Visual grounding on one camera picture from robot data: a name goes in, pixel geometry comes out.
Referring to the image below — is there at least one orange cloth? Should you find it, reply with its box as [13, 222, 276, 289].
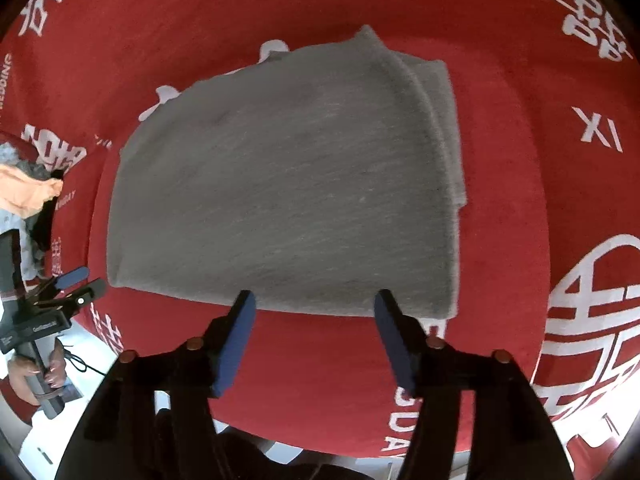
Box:
[0, 165, 63, 219]

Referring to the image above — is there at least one red patterned bedspread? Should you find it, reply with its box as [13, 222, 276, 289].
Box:
[1, 0, 639, 479]

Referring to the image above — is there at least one left hand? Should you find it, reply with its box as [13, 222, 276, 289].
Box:
[8, 339, 66, 406]

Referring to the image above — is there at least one black cable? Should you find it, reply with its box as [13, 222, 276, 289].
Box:
[56, 336, 109, 377]

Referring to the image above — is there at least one grey knit garment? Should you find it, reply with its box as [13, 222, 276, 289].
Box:
[106, 27, 466, 320]

